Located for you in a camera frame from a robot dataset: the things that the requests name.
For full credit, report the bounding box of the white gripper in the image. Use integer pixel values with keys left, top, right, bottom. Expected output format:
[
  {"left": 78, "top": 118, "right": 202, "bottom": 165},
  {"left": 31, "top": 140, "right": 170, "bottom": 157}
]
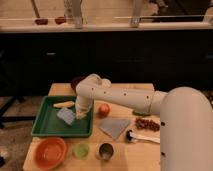
[{"left": 75, "top": 96, "right": 93, "bottom": 119}]

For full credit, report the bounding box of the grey-blue sponge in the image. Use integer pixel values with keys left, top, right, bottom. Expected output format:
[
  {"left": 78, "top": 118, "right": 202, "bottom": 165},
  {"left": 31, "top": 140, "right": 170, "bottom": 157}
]
[{"left": 57, "top": 107, "right": 75, "bottom": 125}]

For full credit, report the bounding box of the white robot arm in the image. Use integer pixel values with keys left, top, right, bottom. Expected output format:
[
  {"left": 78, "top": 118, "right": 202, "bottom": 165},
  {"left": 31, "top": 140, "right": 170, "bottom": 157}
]
[{"left": 76, "top": 74, "right": 213, "bottom": 171}]

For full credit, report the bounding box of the yellow banana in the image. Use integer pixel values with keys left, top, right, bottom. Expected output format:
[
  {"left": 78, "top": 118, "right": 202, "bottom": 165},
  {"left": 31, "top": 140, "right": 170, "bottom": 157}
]
[{"left": 53, "top": 101, "right": 75, "bottom": 108}]

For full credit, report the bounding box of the orange tomato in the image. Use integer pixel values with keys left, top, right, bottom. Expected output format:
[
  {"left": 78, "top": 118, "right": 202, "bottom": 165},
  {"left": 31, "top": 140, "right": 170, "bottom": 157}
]
[{"left": 98, "top": 103, "right": 110, "bottom": 118}]

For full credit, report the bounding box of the dark red bowl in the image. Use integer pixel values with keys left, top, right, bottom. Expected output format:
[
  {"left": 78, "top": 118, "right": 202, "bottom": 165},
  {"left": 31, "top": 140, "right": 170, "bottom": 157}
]
[{"left": 70, "top": 76, "right": 85, "bottom": 90}]

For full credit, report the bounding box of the white cup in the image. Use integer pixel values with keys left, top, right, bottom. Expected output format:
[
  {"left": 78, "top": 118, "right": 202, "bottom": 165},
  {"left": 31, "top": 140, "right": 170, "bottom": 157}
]
[{"left": 102, "top": 78, "right": 111, "bottom": 87}]

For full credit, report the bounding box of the grey folded cloth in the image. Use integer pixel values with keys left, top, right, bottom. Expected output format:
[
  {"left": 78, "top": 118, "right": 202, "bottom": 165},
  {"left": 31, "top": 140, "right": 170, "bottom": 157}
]
[{"left": 99, "top": 118, "right": 130, "bottom": 140}]

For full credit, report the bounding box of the green plastic tray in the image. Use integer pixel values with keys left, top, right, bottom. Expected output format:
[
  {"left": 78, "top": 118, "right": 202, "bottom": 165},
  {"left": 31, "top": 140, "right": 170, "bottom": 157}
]
[{"left": 31, "top": 96, "right": 93, "bottom": 138}]

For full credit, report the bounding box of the green plastic cup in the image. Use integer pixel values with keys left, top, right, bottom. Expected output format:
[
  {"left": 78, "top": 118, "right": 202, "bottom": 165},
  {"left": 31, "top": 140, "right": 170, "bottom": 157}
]
[{"left": 73, "top": 142, "right": 89, "bottom": 159}]

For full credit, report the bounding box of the metal cup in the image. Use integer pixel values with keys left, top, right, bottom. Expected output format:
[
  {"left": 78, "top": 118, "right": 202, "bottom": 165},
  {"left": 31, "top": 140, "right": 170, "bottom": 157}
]
[{"left": 99, "top": 143, "right": 114, "bottom": 160}]

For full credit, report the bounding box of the orange plastic bowl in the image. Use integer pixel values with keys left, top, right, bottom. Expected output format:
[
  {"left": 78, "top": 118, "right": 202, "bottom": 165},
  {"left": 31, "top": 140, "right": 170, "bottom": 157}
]
[{"left": 34, "top": 137, "right": 68, "bottom": 170}]

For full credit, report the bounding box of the black white brush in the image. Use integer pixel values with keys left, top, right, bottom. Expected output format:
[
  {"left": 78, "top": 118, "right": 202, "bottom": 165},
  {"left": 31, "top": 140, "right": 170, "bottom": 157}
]
[{"left": 126, "top": 130, "right": 160, "bottom": 143}]

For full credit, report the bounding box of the red grapes bunch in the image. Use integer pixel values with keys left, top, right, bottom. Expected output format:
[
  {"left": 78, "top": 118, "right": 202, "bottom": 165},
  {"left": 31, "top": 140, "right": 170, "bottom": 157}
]
[{"left": 135, "top": 118, "right": 160, "bottom": 132}]

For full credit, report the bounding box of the green cucumber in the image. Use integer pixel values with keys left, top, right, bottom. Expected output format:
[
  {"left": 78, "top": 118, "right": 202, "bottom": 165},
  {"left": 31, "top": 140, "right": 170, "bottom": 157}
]
[{"left": 132, "top": 110, "right": 151, "bottom": 117}]

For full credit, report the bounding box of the red-brown object on shelf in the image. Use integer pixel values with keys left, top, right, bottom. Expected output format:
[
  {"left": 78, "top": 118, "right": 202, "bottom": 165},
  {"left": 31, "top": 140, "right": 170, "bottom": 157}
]
[{"left": 55, "top": 17, "right": 66, "bottom": 25}]

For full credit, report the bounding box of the red object on shelf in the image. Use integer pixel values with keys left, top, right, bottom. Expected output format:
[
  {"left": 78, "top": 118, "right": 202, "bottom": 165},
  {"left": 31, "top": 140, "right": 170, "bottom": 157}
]
[{"left": 35, "top": 18, "right": 48, "bottom": 25}]

